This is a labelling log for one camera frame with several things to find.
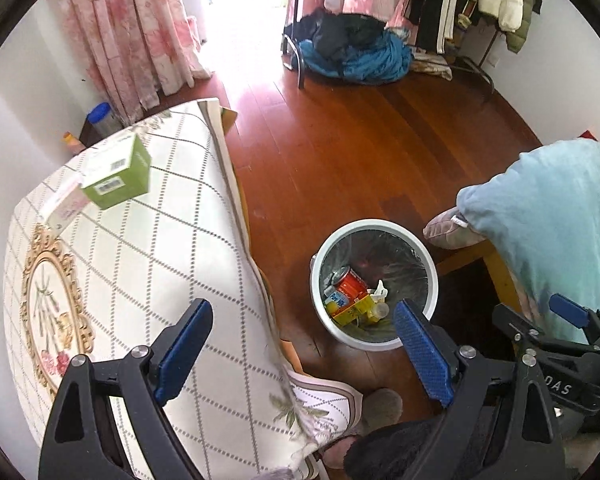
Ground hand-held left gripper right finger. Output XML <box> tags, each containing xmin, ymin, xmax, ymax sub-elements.
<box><xmin>393</xmin><ymin>298</ymin><xmax>567</xmax><ymax>480</ymax></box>

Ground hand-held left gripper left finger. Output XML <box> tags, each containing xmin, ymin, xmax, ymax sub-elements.
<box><xmin>38</xmin><ymin>297</ymin><xmax>215</xmax><ymax>480</ymax></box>

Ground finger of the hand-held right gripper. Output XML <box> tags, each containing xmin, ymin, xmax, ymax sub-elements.
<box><xmin>548</xmin><ymin>293</ymin><xmax>600</xmax><ymax>347</ymax></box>
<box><xmin>492</xmin><ymin>302</ymin><xmax>597</xmax><ymax>361</ymax></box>

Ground white trash bin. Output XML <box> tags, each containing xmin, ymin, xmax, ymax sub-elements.
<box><xmin>309</xmin><ymin>218</ymin><xmax>439</xmax><ymax>351</ymax></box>

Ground white tissue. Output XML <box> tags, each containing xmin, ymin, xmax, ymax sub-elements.
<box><xmin>367</xmin><ymin>279</ymin><xmax>390</xmax><ymax>306</ymax></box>

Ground red drink can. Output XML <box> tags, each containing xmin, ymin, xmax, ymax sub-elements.
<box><xmin>324</xmin><ymin>267</ymin><xmax>370</xmax><ymax>302</ymax></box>

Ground beige fuzzy slipper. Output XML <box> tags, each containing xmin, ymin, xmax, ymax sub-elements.
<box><xmin>352</xmin><ymin>387</ymin><xmax>405</xmax><ymax>437</ymax></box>
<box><xmin>319</xmin><ymin>432</ymin><xmax>367</xmax><ymax>470</ymax></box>

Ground light blue blanket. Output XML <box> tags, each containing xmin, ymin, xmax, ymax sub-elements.
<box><xmin>455</xmin><ymin>140</ymin><xmax>600</xmax><ymax>346</ymax></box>

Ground person's black fleece pants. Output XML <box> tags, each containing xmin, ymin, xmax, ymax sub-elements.
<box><xmin>343</xmin><ymin>417</ymin><xmax>462</xmax><ymax>480</ymax></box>

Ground white diamond-patterned tablecloth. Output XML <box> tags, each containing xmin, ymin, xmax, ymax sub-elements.
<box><xmin>2</xmin><ymin>98</ymin><xmax>367</xmax><ymax>480</ymax></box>

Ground green cardboard box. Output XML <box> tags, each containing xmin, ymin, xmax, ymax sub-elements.
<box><xmin>78</xmin><ymin>132</ymin><xmax>152</xmax><ymax>210</ymax></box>

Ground pink and white box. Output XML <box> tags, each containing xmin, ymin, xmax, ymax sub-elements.
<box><xmin>44</xmin><ymin>179</ymin><xmax>90</xmax><ymax>234</ymax></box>

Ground jar with blue lid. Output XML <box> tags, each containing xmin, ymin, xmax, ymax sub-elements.
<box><xmin>87</xmin><ymin>102</ymin><xmax>119</xmax><ymax>134</ymax></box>

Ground black clothes rack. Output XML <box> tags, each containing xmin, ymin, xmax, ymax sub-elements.
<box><xmin>449</xmin><ymin>24</ymin><xmax>499</xmax><ymax>99</ymax></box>

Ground floral cloth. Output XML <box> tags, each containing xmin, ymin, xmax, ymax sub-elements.
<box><xmin>412</xmin><ymin>49</ymin><xmax>454</xmax><ymax>82</ymax></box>

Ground pile of blue and black clothes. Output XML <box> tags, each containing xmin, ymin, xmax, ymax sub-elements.
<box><xmin>284</xmin><ymin>12</ymin><xmax>414</xmax><ymax>84</ymax></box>

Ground wooden bed frame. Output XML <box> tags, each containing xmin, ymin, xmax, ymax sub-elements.
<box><xmin>484</xmin><ymin>240</ymin><xmax>527</xmax><ymax>313</ymax></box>

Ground black metal chair frame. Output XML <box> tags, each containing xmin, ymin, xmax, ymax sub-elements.
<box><xmin>281</xmin><ymin>34</ymin><xmax>309</xmax><ymax>92</ymax></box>

